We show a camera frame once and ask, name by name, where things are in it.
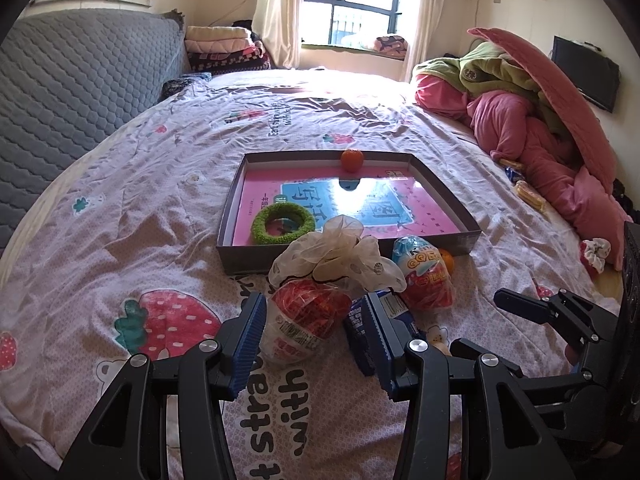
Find black television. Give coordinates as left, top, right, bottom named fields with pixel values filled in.
left=551, top=36, right=621, bottom=113

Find grey quilted headboard cover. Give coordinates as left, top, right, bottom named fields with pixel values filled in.
left=0, top=9, right=193, bottom=248

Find white sheer scrunchie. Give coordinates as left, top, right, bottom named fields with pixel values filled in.
left=268, top=215, right=407, bottom=293

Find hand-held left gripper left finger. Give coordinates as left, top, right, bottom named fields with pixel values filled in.
left=57, top=291, right=268, bottom=480

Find green fuzzy ring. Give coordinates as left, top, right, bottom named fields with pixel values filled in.
left=251, top=206, right=317, bottom=247

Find barred window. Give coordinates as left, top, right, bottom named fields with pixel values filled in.
left=302, top=0, right=403, bottom=51

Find strawberry print bed sheet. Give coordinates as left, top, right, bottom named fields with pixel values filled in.
left=0, top=67, right=631, bottom=480

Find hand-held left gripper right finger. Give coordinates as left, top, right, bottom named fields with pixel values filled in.
left=364, top=292, right=576, bottom=480

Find dark patterned folded blanket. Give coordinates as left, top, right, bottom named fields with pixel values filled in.
left=189, top=50, right=273, bottom=75

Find patterned windowsill cushion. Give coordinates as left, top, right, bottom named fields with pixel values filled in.
left=374, top=35, right=408, bottom=55

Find pink quilted cushion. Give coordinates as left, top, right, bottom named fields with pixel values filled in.
left=467, top=27, right=618, bottom=196

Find pink folded blanket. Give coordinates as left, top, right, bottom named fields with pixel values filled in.
left=187, top=37, right=261, bottom=56

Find pink and blue book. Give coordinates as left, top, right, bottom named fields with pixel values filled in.
left=234, top=167, right=461, bottom=246

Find yellow snack packet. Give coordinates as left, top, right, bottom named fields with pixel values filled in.
left=515, top=180, right=548, bottom=213

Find pile of pink green blankets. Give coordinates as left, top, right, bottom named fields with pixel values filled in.
left=412, top=72, right=633, bottom=281

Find blue capped egg toy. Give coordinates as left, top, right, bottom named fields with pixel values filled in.
left=391, top=236, right=456, bottom=311

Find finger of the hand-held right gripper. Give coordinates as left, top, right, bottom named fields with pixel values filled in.
left=450, top=338, right=608, bottom=409
left=494, top=287, right=621, bottom=361

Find dark blue cloth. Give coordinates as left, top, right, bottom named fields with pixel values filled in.
left=161, top=72, right=212, bottom=102

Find shallow grey cardboard box tray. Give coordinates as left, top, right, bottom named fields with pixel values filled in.
left=216, top=150, right=482, bottom=276

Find cream folded blanket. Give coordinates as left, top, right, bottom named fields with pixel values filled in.
left=186, top=26, right=251, bottom=43

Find green blanket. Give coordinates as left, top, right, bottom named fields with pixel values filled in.
left=419, top=41, right=571, bottom=136

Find red and white scrunchie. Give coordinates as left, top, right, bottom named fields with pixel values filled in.
left=580, top=238, right=612, bottom=275

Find cream curtain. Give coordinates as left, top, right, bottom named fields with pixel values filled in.
left=402, top=0, right=453, bottom=81
left=251, top=0, right=307, bottom=70

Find white air conditioner pipe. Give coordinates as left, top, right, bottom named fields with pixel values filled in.
left=459, top=0, right=488, bottom=36

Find red egg toy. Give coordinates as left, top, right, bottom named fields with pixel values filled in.
left=260, top=280, right=353, bottom=367

